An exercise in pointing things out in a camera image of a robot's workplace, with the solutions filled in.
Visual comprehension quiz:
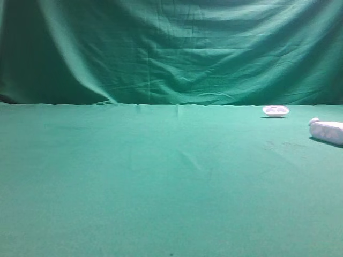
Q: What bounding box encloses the green backdrop cloth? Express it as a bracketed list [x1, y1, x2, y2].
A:
[1, 1, 342, 105]

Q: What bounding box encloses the white earphone case lid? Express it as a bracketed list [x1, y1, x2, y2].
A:
[262, 105, 289, 118]

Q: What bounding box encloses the white earphone case body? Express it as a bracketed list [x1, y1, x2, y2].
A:
[309, 122, 342, 145]

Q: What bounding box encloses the green table cloth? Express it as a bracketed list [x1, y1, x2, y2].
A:
[1, 104, 342, 256]

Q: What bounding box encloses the small white earbud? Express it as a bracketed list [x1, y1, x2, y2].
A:
[308, 117, 320, 126]

